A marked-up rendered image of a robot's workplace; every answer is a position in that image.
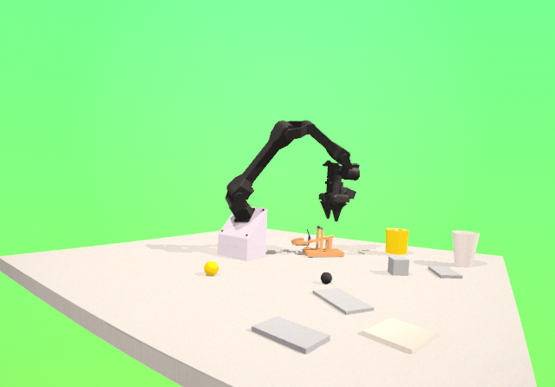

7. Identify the yellow cup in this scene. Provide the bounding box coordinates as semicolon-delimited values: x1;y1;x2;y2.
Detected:
385;228;409;257

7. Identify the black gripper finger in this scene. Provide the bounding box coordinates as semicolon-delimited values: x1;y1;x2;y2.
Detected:
320;200;335;220
330;203;348;222

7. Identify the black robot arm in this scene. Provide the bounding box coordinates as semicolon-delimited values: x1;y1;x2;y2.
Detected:
225;120;360;223

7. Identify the yellow ball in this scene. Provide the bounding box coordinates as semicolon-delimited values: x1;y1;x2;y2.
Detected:
204;261;218;276

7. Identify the white paper cup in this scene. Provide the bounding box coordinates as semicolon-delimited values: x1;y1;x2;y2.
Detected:
452;230;480;268

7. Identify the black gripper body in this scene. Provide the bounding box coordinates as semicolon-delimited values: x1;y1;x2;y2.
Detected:
318;179;349;204

